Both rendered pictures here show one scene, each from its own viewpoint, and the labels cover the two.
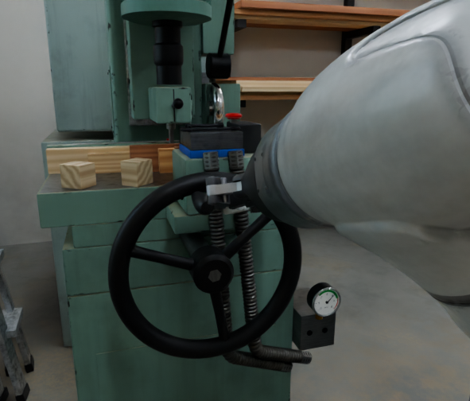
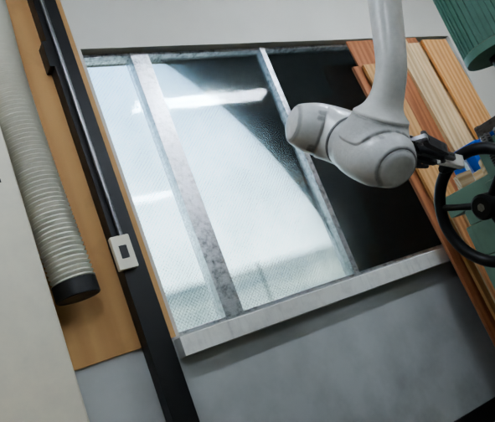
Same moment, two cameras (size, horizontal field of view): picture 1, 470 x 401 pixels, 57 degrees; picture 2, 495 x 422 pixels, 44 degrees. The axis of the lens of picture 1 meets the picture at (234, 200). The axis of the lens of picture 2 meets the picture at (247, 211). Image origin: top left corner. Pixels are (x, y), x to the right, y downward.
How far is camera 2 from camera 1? 1.23 m
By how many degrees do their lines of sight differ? 77
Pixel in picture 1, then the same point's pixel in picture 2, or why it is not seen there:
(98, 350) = not seen: outside the picture
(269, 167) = not seen: hidden behind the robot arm
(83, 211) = (466, 200)
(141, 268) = not seen: outside the picture
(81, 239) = (471, 218)
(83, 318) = (493, 271)
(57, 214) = not seen: hidden behind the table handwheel
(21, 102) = not seen: outside the picture
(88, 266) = (482, 234)
